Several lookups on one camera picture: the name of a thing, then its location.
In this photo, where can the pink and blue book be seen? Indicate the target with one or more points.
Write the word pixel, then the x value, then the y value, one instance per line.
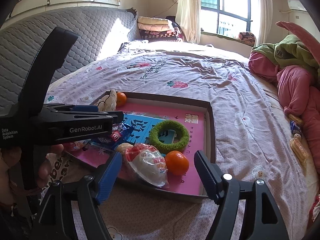
pixel 195 135

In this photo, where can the grey quilted headboard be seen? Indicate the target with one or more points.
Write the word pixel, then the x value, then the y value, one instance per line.
pixel 50 25

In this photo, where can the dark patterned pillow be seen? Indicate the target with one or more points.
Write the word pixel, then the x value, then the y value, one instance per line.
pixel 132 47

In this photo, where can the blue candy packet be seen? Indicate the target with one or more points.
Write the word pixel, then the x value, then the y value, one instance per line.
pixel 295 128

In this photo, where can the person's left hand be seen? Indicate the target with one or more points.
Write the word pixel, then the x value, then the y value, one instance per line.
pixel 11 165

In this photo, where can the patterned blanket on sill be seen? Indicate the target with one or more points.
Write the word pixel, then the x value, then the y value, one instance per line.
pixel 247 36

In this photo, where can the walnut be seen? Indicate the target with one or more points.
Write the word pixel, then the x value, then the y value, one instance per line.
pixel 123 148

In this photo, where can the orange tangerine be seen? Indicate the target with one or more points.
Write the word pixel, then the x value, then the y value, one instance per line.
pixel 177 163
pixel 121 99

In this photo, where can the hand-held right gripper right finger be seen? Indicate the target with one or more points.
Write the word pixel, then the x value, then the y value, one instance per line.
pixel 206 175

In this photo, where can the long yellow biscuit packet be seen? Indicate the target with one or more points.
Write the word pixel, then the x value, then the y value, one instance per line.
pixel 299 150

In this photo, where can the white air conditioner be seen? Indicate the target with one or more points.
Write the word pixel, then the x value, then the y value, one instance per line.
pixel 297 5

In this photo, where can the cream curtain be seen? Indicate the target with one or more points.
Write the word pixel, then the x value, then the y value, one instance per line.
pixel 263 12
pixel 188 10

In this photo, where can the dark framed window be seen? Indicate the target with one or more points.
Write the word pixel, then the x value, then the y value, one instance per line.
pixel 230 5

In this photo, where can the pink duvet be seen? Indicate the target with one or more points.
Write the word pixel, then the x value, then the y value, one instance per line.
pixel 297 90

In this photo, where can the black clothes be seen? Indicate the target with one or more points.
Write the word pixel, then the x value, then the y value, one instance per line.
pixel 172 22

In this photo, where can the small biscuit packet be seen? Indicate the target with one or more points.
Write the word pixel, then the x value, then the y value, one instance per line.
pixel 295 120

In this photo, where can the toy egg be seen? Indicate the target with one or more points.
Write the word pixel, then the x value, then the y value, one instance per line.
pixel 147 165

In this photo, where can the red candy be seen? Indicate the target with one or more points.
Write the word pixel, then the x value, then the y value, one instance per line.
pixel 76 145

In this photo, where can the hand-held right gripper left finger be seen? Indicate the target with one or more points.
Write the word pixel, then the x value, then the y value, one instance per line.
pixel 110 177

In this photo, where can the stack of folded blankets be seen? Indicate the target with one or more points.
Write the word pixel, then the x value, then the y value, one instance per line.
pixel 156 28

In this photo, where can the blue cookie packet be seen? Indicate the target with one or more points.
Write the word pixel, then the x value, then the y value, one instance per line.
pixel 117 136

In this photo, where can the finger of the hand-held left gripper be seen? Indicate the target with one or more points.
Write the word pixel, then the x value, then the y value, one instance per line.
pixel 100 117
pixel 85 109

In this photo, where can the grey cardboard box tray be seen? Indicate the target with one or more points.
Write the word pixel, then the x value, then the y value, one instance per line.
pixel 211 135

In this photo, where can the green blanket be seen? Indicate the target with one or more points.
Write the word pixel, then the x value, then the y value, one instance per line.
pixel 287 50

